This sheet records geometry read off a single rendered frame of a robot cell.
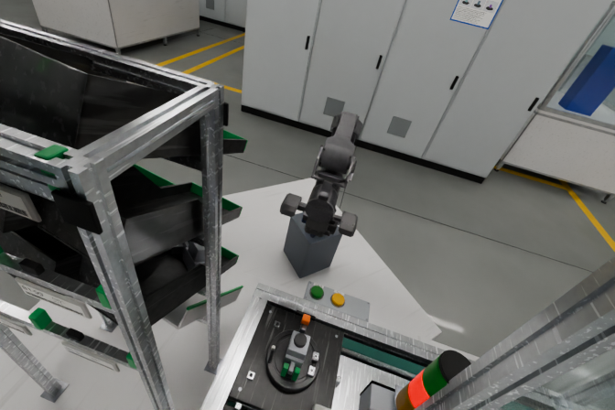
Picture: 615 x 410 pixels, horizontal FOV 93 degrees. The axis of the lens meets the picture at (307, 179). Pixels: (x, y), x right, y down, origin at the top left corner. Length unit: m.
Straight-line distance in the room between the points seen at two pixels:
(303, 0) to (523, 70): 2.26
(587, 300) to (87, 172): 0.38
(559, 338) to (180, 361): 0.87
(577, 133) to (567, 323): 4.40
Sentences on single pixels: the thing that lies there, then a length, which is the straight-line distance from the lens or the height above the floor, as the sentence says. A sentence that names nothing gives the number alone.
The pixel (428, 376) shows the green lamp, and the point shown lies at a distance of 0.50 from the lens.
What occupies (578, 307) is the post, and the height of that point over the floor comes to 1.62.
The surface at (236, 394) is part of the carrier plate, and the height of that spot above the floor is 0.97.
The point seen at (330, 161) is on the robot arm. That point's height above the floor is 1.48.
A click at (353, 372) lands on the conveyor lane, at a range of 0.98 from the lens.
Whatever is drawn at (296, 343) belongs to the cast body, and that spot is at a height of 1.09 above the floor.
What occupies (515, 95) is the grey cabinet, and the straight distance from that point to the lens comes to 3.71.
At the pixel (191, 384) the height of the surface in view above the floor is 0.86.
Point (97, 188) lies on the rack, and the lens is 0.26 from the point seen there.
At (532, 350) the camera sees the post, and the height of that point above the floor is 1.56.
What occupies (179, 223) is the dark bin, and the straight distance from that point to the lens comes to 0.46.
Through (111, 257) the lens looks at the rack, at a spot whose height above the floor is 1.57.
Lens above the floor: 1.80
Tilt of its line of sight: 37 degrees down
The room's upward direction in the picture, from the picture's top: 14 degrees clockwise
